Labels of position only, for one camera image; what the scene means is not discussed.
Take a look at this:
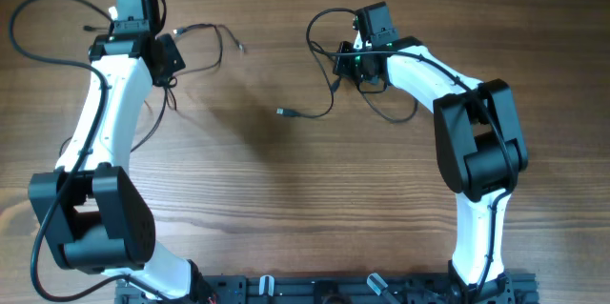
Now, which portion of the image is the thin black micro USB cable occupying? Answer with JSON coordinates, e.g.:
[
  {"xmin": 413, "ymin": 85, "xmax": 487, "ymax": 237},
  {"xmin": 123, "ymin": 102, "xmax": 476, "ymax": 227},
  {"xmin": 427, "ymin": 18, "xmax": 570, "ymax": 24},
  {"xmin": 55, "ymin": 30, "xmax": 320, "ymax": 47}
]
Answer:
[{"xmin": 56, "ymin": 25, "xmax": 153, "ymax": 157}]

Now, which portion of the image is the black USB-A cable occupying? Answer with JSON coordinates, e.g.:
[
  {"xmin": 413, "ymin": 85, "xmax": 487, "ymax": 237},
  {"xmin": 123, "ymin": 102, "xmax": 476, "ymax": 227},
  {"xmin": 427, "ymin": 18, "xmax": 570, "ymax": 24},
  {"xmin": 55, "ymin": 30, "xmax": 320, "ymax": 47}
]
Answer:
[{"xmin": 275, "ymin": 41, "xmax": 420, "ymax": 125}]

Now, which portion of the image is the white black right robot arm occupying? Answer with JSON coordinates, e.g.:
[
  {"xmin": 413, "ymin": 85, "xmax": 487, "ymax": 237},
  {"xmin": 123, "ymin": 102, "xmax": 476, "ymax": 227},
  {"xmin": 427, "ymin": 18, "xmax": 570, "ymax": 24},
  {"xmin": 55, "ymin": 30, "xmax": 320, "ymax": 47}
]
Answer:
[{"xmin": 334, "ymin": 2, "xmax": 528, "ymax": 293}]

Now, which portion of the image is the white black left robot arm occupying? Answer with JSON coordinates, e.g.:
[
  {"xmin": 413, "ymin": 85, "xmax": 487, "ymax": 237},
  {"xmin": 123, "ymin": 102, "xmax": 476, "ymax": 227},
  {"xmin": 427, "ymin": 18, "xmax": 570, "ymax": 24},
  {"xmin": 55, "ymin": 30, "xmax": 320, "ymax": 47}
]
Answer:
[{"xmin": 29, "ymin": 0, "xmax": 214, "ymax": 303}]

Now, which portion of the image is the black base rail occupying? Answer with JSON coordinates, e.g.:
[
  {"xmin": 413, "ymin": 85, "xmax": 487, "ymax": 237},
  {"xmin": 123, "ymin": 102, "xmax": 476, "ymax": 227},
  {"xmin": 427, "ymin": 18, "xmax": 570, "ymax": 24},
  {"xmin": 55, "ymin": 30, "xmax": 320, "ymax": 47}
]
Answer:
[{"xmin": 114, "ymin": 274, "xmax": 540, "ymax": 304}]

